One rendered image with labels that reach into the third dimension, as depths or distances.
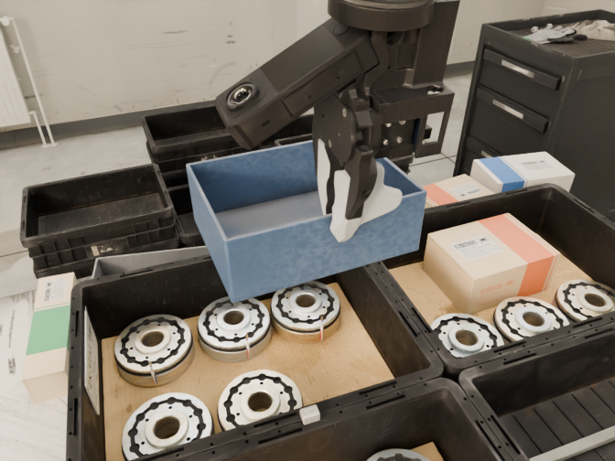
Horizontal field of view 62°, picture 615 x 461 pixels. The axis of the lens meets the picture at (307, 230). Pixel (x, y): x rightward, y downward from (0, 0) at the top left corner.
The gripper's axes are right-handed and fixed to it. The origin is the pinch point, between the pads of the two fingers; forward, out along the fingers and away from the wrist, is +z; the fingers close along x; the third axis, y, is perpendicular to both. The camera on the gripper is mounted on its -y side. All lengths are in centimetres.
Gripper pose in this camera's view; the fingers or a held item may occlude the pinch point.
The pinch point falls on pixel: (332, 228)
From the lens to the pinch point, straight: 46.1
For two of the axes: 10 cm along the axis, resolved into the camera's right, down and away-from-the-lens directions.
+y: 9.3, -2.1, 3.0
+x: -3.6, -6.2, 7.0
